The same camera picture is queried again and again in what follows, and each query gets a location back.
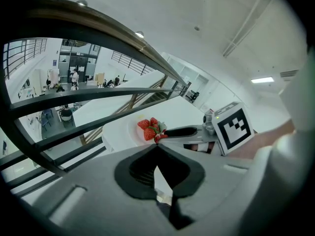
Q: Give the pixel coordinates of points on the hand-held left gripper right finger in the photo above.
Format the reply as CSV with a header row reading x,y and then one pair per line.
x,y
216,181

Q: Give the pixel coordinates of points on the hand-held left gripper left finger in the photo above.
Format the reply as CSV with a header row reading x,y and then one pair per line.
x,y
98,193

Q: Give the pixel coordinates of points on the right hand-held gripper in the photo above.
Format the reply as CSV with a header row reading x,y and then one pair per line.
x,y
233,129

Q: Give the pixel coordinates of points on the red strawberry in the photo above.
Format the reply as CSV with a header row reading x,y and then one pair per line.
x,y
159,138
148,134
154,122
143,124

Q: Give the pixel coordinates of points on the plate of red strawberries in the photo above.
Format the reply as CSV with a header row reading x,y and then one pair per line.
x,y
134,134

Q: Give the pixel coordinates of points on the person's right forearm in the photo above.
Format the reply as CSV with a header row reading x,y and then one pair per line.
x,y
265,141

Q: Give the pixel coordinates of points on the white table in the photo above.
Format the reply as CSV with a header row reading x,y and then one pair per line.
x,y
184,112

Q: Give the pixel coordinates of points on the black office chair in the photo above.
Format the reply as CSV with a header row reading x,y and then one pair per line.
x,y
193,97

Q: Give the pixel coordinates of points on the blue chair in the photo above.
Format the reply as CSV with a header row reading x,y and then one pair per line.
x,y
46,118

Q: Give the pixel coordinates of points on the rectangular ceiling light panel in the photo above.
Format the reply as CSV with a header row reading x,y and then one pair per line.
x,y
262,79

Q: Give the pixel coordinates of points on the black railing with wooden handrail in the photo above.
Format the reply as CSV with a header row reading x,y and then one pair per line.
x,y
73,97

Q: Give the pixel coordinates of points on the round ceiling downlight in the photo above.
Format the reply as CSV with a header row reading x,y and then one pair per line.
x,y
139,34
82,2

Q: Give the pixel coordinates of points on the ceiling air vent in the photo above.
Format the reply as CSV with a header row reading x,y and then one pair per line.
x,y
289,73

